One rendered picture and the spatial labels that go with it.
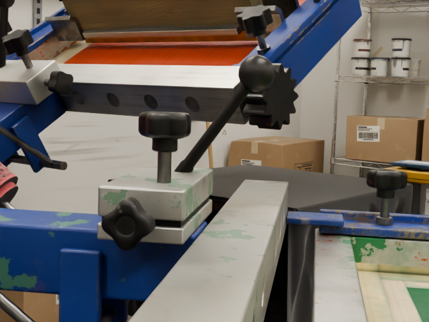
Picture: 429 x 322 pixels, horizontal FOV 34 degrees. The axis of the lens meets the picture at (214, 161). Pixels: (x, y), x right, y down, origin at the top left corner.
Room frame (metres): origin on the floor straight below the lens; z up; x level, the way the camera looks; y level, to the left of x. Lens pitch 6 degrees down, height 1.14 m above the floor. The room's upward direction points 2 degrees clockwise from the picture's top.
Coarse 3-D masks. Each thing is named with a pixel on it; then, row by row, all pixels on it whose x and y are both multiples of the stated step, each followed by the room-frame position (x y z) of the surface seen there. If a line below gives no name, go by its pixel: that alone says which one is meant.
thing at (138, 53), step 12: (96, 48) 1.32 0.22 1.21; (108, 48) 1.30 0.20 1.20; (120, 48) 1.28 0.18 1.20; (132, 48) 1.27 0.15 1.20; (144, 48) 1.25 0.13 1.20; (156, 48) 1.23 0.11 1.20; (72, 60) 1.31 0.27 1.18; (84, 60) 1.29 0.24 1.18; (96, 60) 1.27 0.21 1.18; (108, 60) 1.25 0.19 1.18; (120, 60) 1.23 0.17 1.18; (132, 60) 1.21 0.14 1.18; (144, 60) 1.20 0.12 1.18
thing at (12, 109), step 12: (48, 96) 0.99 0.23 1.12; (0, 108) 0.96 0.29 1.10; (12, 108) 0.95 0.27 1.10; (24, 108) 0.95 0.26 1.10; (36, 108) 0.97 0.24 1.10; (48, 108) 0.99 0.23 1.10; (60, 108) 1.00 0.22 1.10; (0, 120) 0.93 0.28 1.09; (12, 120) 0.94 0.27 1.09; (36, 120) 0.97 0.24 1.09; (48, 120) 0.99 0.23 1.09; (12, 132) 0.94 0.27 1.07; (0, 144) 0.92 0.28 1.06; (12, 144) 0.94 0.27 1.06; (0, 156) 0.92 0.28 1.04
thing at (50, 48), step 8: (360, 0) 1.14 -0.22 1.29; (48, 40) 1.34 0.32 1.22; (56, 40) 1.35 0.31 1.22; (40, 48) 1.32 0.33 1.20; (48, 48) 1.34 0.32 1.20; (56, 48) 1.35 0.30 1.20; (64, 48) 1.37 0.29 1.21; (32, 56) 1.31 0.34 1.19; (40, 56) 1.32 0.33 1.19; (48, 56) 1.34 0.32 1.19
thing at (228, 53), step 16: (304, 0) 1.21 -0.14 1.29; (176, 48) 1.20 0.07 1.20; (192, 48) 1.18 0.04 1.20; (208, 48) 1.16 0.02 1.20; (224, 48) 1.14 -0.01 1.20; (240, 48) 1.12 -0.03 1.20; (160, 64) 1.16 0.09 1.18; (176, 64) 1.14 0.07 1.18; (192, 64) 1.12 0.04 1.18; (208, 64) 1.10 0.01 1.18; (224, 64) 1.08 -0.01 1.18
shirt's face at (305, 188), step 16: (224, 176) 1.52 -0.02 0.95; (240, 176) 1.53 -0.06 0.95; (256, 176) 1.54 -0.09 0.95; (272, 176) 1.55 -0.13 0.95; (288, 176) 1.56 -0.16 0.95; (304, 176) 1.58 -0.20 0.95; (320, 176) 1.59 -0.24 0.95; (336, 176) 1.60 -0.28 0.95; (352, 176) 1.61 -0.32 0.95; (224, 192) 1.29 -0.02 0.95; (304, 192) 1.33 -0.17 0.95; (320, 192) 1.34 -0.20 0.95; (336, 192) 1.34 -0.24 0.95; (352, 192) 1.35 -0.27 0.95; (368, 192) 1.36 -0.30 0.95; (288, 208) 1.15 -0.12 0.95
